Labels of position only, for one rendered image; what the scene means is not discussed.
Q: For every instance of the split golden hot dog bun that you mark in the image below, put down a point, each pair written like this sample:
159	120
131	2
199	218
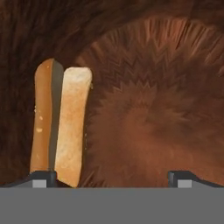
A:
71	122

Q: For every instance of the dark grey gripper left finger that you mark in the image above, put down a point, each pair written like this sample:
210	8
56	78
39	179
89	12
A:
40	176

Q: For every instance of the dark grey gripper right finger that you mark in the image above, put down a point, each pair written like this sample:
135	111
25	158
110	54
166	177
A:
183	175

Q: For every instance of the brown wooden bowl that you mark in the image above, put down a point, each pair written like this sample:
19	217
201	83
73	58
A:
151	110

